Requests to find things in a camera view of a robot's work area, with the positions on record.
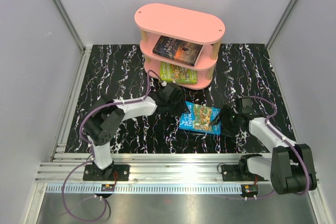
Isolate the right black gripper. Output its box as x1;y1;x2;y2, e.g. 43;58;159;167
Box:
208;104;241;138

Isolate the blue 26-storey treehouse book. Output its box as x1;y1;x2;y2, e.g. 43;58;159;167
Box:
178;101;221;135

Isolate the yellow-green 65-storey treehouse book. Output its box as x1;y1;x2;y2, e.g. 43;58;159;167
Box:
160;62;197;84

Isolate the dark tale of two cities book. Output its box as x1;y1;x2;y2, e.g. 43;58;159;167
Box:
152;36;203;67

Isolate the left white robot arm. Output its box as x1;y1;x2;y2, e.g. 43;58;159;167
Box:
80;82;189;181

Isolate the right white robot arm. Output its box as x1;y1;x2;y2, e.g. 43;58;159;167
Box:
210;96;317;195

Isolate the pink three-tier shelf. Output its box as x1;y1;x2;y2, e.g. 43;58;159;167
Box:
134;3;225;90

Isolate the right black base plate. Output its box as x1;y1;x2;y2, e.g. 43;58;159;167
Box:
220;164;255;182

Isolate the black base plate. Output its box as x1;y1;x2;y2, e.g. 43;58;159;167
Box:
83;164;131;182
220;164;255;182

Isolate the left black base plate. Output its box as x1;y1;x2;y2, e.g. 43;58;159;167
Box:
83;164;131;182

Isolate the aluminium mounting rail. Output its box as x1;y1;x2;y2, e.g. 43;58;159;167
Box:
35;153;320;185

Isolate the white slotted cable duct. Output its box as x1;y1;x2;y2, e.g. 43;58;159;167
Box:
46;183;258;195

